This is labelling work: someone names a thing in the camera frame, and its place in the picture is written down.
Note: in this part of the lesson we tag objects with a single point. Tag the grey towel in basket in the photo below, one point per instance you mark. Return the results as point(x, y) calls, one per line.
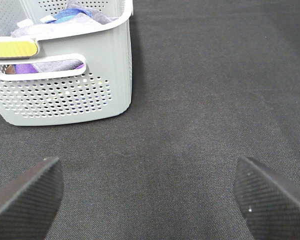
point(80, 23)

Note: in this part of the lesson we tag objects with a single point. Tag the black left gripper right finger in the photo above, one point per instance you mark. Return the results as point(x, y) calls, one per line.
point(269, 203)

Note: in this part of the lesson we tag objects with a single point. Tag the black table mat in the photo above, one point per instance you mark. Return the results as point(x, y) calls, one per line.
point(212, 80)

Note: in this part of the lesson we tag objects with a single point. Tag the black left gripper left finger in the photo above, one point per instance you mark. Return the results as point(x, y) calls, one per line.
point(29, 203)

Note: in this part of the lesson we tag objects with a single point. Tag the purple towel in basket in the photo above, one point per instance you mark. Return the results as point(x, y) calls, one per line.
point(44, 67)

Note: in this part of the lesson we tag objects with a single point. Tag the grey perforated laundry basket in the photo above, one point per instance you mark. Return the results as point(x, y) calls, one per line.
point(101, 89)

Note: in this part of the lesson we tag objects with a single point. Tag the blue towel in basket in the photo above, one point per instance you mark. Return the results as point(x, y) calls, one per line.
point(65, 15)

